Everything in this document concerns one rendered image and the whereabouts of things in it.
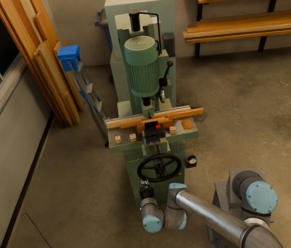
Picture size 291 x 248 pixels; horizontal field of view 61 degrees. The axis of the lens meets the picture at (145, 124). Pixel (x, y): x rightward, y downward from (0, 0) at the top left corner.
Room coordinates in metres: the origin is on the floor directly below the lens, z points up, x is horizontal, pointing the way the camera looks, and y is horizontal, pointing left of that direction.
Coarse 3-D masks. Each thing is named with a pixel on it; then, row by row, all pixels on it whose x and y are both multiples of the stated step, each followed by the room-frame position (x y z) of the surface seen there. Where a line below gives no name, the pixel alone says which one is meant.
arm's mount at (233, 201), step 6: (234, 174) 0.81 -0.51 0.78; (264, 174) 0.78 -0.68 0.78; (228, 180) 0.82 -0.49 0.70; (264, 180) 0.75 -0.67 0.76; (228, 186) 0.79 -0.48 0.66; (228, 192) 0.77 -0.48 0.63; (228, 198) 0.74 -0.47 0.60; (234, 198) 0.70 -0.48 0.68; (228, 204) 0.72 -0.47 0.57; (234, 204) 0.69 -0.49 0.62; (240, 204) 0.68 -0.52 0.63; (228, 210) 0.69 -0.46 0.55; (234, 210) 0.68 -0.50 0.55
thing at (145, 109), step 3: (141, 99) 1.30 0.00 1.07; (141, 102) 1.27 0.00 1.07; (141, 105) 1.29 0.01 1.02; (150, 105) 1.23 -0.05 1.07; (144, 108) 1.20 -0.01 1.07; (147, 108) 1.20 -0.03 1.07; (150, 108) 1.20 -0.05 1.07; (153, 108) 1.20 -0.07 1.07; (144, 111) 1.19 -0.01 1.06; (147, 111) 1.19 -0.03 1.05; (150, 111) 1.19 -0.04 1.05; (153, 111) 1.20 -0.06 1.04; (144, 114) 1.19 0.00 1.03; (147, 114) 1.19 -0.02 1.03; (150, 114) 1.19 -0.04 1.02; (153, 114) 1.20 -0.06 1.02; (144, 117) 1.19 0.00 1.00
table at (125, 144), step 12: (180, 120) 1.22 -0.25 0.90; (192, 120) 1.21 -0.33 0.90; (108, 132) 1.20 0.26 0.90; (120, 132) 1.18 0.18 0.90; (132, 132) 1.17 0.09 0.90; (168, 132) 1.12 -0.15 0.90; (180, 132) 1.11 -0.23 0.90; (192, 132) 1.10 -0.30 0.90; (120, 144) 1.07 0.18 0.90; (132, 144) 1.07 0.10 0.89; (168, 144) 1.04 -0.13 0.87; (144, 156) 0.98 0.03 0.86
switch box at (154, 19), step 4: (152, 20) 1.57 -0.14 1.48; (156, 20) 1.56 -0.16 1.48; (156, 24) 1.52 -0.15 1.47; (160, 24) 1.52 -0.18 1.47; (156, 28) 1.52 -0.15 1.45; (160, 28) 1.52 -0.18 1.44; (156, 32) 1.52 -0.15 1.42; (160, 32) 1.52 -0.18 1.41; (156, 36) 1.52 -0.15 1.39; (156, 44) 1.52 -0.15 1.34
